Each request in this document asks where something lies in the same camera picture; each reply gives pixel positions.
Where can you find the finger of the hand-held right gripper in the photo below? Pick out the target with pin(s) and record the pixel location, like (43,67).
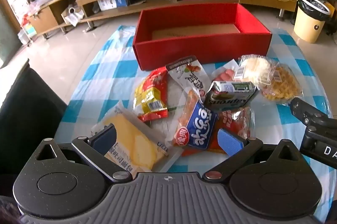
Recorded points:
(306,108)

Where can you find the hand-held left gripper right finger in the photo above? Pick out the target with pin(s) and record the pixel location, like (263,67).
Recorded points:
(230,141)

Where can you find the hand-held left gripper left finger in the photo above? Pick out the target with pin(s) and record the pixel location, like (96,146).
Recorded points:
(104,138)

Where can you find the long red snack packet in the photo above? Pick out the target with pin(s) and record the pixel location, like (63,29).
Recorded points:
(237,121)

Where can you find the waffle packet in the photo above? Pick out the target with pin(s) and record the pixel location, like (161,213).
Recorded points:
(284,84)

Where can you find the yellow toast bread packet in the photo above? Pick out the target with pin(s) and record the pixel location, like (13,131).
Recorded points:
(137,139)

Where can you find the blue orange snack packet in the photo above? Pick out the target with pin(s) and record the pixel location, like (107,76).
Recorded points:
(200,123)

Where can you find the grey drink carton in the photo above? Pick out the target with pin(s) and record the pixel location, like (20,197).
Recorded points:
(231,94)

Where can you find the round white cake packet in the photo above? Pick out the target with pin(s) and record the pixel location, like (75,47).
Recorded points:
(256,68)

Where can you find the sausage packet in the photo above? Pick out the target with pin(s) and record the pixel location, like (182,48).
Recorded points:
(223,75)

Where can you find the red yellow snack packet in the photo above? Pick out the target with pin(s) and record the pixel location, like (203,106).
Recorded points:
(152,92)

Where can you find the white snack packet red picture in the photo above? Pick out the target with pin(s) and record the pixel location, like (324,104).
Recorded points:
(184,73)

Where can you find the red cardboard box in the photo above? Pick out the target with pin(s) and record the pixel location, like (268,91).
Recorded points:
(200,52)

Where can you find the blue white checked tablecloth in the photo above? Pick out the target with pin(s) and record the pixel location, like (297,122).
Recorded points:
(105,76)

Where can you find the yellow trash bin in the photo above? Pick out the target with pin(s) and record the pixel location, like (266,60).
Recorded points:
(306,26)

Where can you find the black chair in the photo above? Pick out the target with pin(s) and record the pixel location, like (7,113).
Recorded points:
(21,108)

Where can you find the white plastic bag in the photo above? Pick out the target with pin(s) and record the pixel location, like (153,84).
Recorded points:
(72,14)

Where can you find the white storage cart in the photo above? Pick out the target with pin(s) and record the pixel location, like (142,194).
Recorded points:
(27,31)

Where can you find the blue white box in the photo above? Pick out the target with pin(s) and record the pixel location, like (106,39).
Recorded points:
(113,2)

